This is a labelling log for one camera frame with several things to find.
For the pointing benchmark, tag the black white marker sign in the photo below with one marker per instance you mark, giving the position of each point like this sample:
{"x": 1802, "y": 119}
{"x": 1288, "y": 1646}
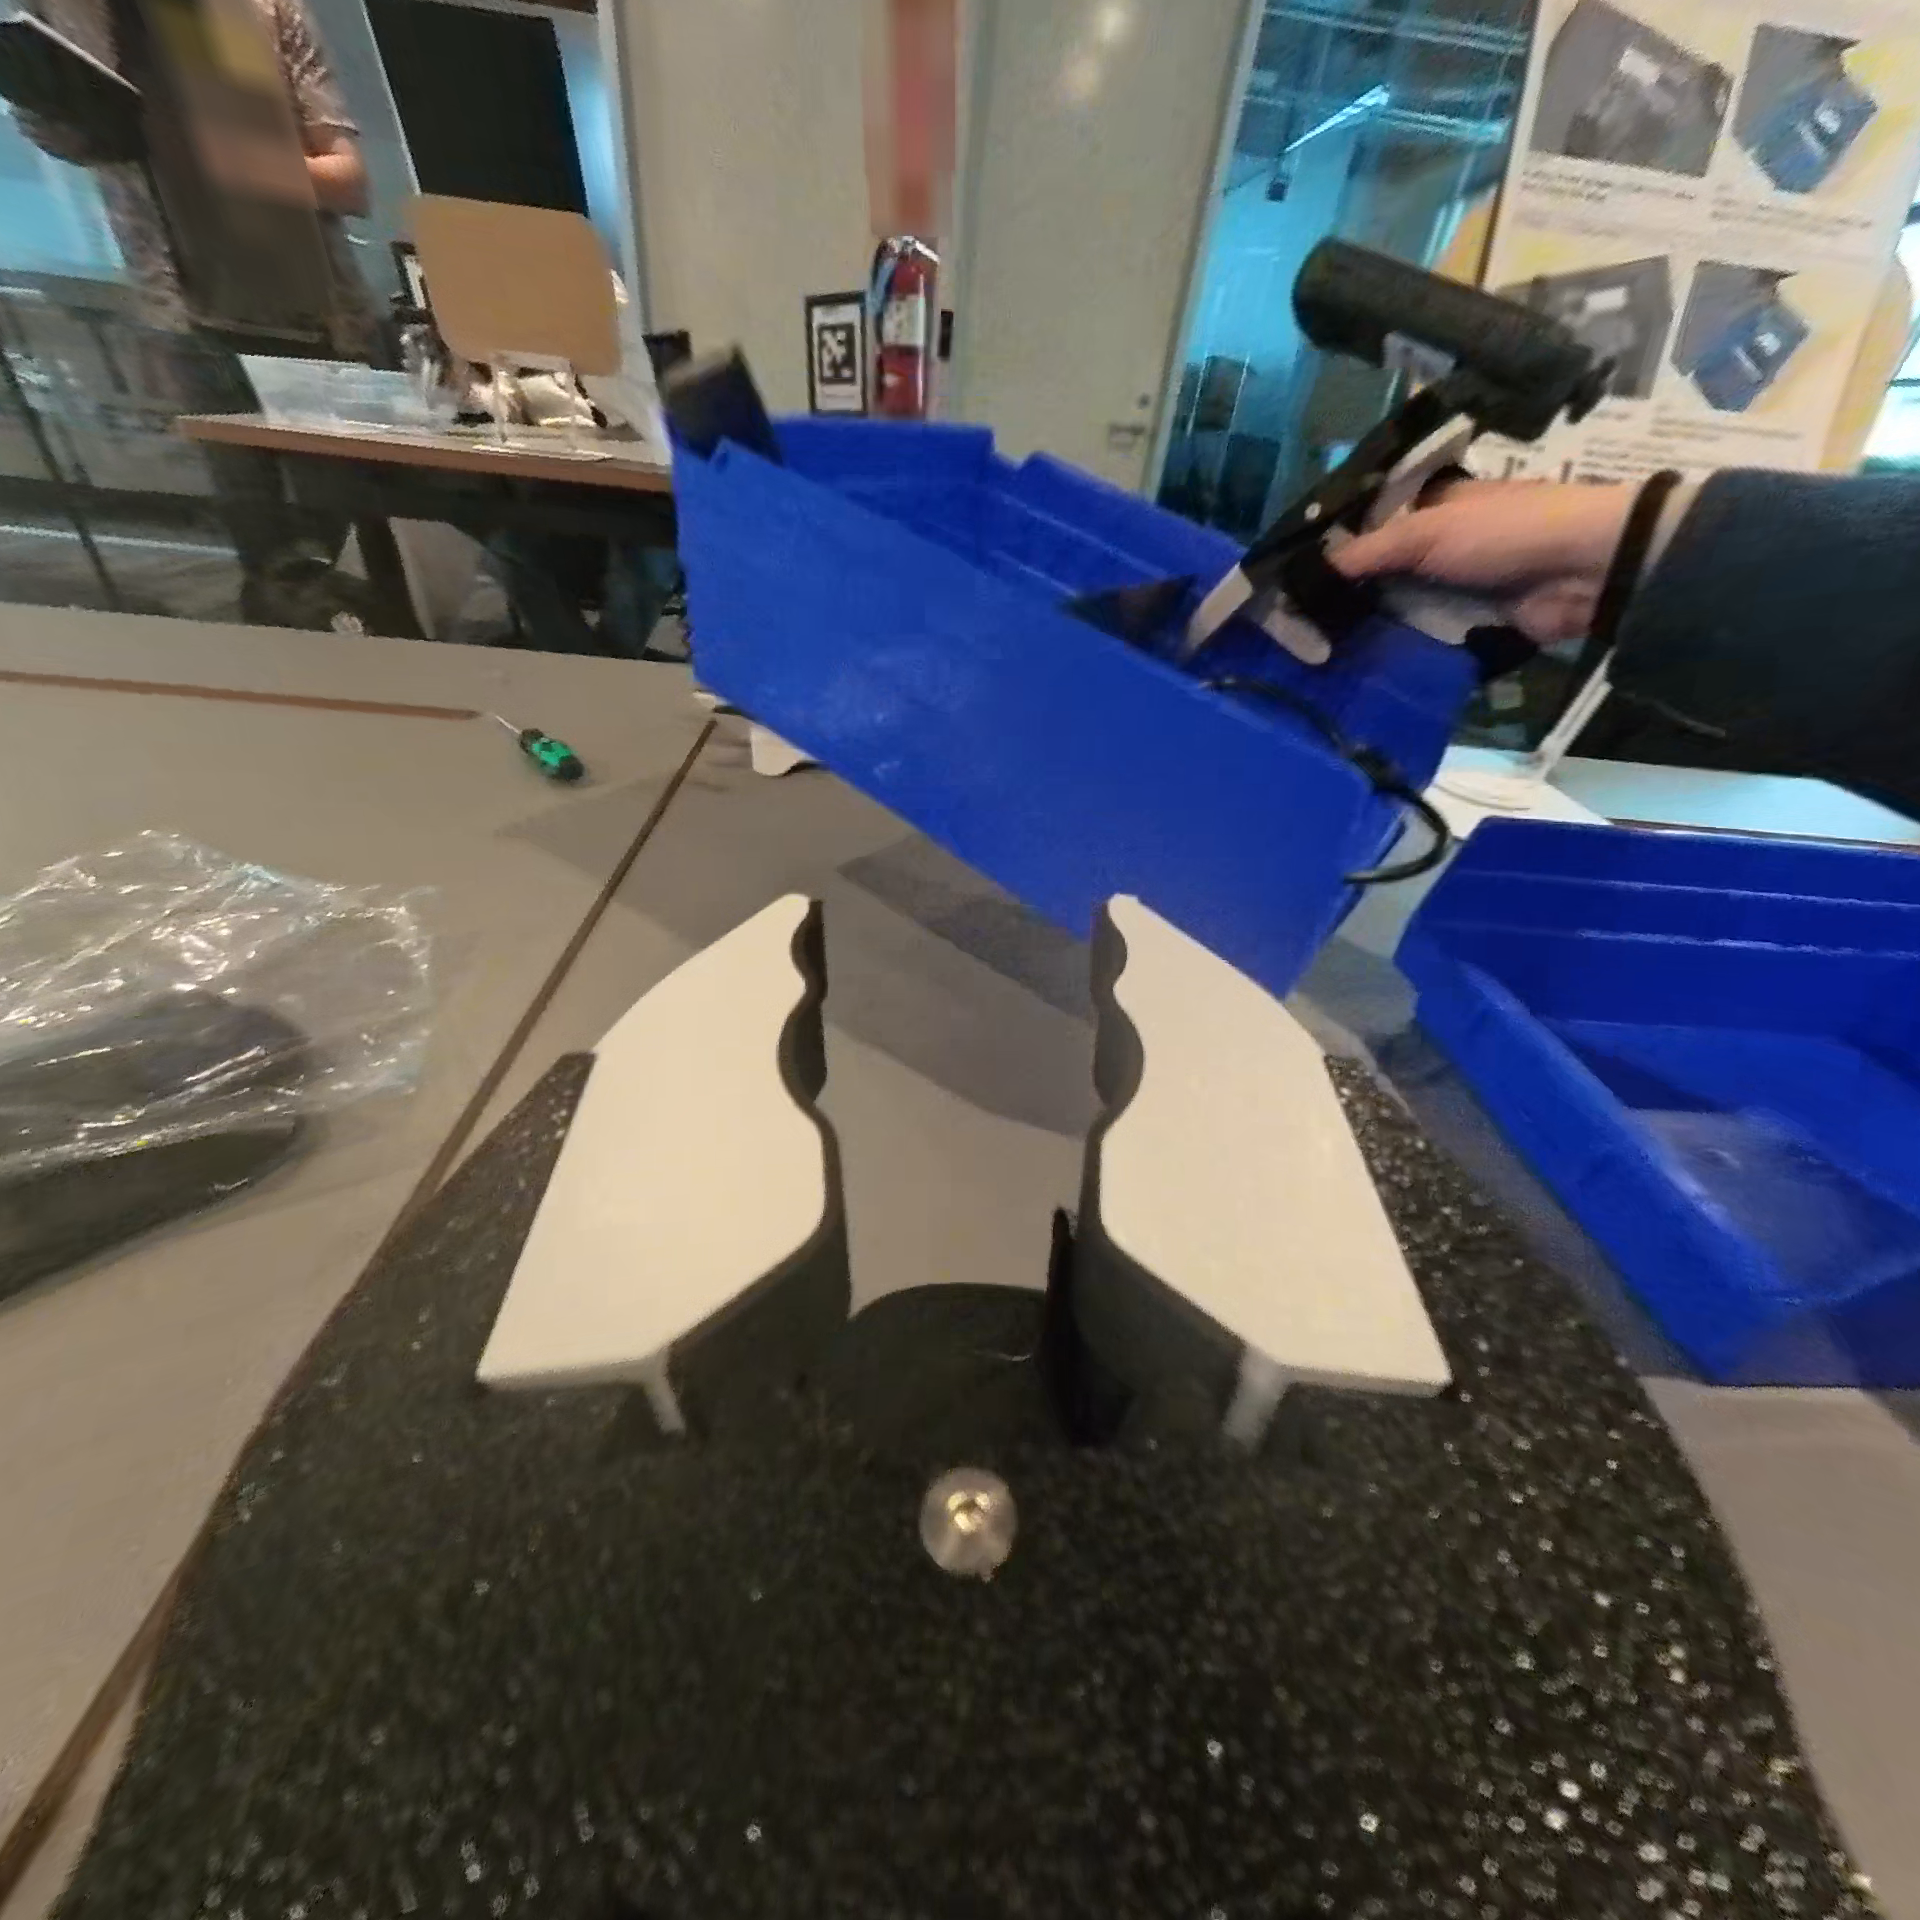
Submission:
{"x": 836, "y": 354}

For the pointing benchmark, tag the person's right hand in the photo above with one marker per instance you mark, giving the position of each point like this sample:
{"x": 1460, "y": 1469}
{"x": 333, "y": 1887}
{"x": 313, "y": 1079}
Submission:
{"x": 1499, "y": 548}

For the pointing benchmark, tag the black pouch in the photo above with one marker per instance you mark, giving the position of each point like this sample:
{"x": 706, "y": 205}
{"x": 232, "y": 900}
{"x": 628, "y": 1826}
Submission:
{"x": 136, "y": 1118}

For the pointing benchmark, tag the clear plastic bag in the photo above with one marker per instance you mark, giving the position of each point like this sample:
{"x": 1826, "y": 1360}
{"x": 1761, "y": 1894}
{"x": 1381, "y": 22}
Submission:
{"x": 180, "y": 931}

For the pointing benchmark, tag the blue plastic bin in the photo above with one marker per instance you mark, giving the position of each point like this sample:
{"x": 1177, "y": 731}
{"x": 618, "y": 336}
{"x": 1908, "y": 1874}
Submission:
{"x": 1724, "y": 1079}
{"x": 974, "y": 704}

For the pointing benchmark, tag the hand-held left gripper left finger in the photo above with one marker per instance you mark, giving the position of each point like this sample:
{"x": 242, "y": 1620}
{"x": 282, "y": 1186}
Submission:
{"x": 674, "y": 1171}

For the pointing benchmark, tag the red fire extinguisher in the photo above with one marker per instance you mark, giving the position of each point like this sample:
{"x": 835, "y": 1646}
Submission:
{"x": 901, "y": 340}

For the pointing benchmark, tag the brown topped table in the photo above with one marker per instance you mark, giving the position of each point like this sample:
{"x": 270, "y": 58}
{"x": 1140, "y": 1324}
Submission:
{"x": 451, "y": 451}

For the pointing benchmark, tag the clear board stand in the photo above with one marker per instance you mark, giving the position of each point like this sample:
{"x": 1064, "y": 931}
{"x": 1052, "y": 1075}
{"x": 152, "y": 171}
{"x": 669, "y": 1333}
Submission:
{"x": 1499, "y": 780}

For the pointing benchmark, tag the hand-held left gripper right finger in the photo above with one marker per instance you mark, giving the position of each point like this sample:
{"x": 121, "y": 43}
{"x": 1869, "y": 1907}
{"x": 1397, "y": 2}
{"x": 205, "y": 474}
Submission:
{"x": 1260, "y": 1186}

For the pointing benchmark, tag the dark grey block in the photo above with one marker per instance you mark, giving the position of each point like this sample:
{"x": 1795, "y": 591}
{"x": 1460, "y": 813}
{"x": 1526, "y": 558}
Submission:
{"x": 726, "y": 405}

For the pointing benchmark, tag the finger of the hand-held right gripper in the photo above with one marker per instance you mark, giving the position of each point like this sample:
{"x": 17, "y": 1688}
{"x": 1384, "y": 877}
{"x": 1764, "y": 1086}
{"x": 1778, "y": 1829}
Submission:
{"x": 1224, "y": 613}

